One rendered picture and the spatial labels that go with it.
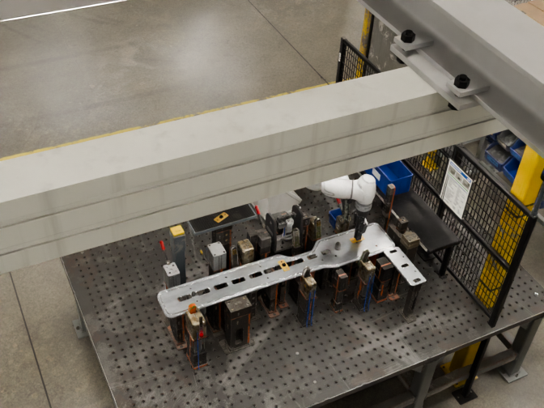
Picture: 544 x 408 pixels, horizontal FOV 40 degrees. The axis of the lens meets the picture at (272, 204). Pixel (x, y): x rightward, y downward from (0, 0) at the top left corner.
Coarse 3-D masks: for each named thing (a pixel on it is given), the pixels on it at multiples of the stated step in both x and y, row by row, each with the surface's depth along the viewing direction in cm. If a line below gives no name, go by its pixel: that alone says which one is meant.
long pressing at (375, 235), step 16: (368, 224) 434; (320, 240) 422; (336, 240) 423; (352, 240) 424; (368, 240) 424; (384, 240) 425; (272, 256) 411; (304, 256) 413; (320, 256) 413; (352, 256) 415; (368, 256) 416; (224, 272) 400; (240, 272) 401; (256, 272) 402; (272, 272) 403; (288, 272) 403; (176, 288) 391; (192, 288) 391; (208, 288) 392; (224, 288) 392; (240, 288) 393; (256, 288) 394; (160, 304) 383; (176, 304) 382; (208, 304) 384
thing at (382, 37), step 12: (372, 24) 663; (384, 24) 646; (372, 36) 668; (384, 36) 650; (360, 48) 687; (372, 48) 673; (384, 48) 655; (360, 60) 693; (372, 60) 678; (384, 60) 660; (396, 60) 642
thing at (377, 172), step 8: (400, 160) 456; (376, 168) 452; (384, 168) 469; (392, 168) 466; (400, 168) 457; (376, 176) 454; (384, 176) 446; (392, 176) 464; (400, 176) 460; (408, 176) 445; (376, 184) 457; (384, 184) 449; (400, 184) 446; (408, 184) 450; (384, 192) 451; (400, 192) 451
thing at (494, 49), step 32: (384, 0) 121; (416, 0) 116; (448, 0) 105; (480, 0) 105; (416, 32) 112; (448, 32) 110; (480, 32) 98; (512, 32) 98; (416, 64) 108; (448, 64) 107; (480, 64) 106; (512, 64) 93; (448, 96) 102; (480, 96) 101; (512, 96) 101; (512, 128) 96
